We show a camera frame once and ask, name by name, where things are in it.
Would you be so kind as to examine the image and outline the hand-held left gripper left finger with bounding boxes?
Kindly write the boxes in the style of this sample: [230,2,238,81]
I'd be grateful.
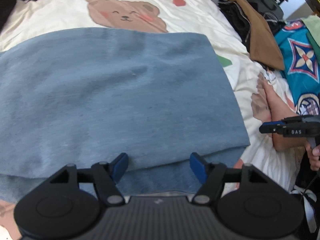
[49,152,129,207]

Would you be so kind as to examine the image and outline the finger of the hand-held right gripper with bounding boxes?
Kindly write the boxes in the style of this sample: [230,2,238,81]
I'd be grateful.
[259,121,287,134]

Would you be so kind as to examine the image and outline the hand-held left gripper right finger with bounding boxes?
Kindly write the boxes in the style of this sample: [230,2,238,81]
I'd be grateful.
[189,152,269,205]

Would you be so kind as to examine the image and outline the blue denim pants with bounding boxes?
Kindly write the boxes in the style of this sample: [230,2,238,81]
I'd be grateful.
[0,27,251,203]

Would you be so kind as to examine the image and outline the black clothes pile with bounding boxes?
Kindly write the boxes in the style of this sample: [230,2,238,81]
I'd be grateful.
[0,0,40,30]

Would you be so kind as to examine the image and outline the person's right hand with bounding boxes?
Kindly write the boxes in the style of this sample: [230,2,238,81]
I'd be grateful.
[305,142,320,172]

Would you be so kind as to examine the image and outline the person's bare foot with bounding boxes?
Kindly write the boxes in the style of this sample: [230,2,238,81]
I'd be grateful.
[257,79,310,152]

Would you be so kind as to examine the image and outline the black and white garment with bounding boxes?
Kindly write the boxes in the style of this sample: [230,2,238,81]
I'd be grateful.
[290,140,320,233]

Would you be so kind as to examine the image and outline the teal printed blanket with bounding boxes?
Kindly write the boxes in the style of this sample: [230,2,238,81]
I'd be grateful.
[274,19,320,117]

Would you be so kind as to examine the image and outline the brown folded garment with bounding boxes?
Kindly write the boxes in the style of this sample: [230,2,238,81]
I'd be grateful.
[223,0,285,71]

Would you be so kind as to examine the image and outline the green cloth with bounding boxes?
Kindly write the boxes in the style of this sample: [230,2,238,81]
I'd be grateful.
[301,15,320,63]

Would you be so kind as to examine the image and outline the dark patterned folded garment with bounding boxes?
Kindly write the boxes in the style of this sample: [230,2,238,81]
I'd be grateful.
[217,0,253,53]

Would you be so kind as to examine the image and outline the white spotted plush cloth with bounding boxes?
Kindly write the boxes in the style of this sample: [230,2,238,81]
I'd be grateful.
[0,225,23,240]

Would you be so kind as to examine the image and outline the cream bear print blanket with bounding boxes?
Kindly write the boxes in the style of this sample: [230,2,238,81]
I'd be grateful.
[0,0,308,240]

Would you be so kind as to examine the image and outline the thin black cable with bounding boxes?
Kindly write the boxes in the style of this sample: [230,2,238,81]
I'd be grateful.
[290,140,318,195]

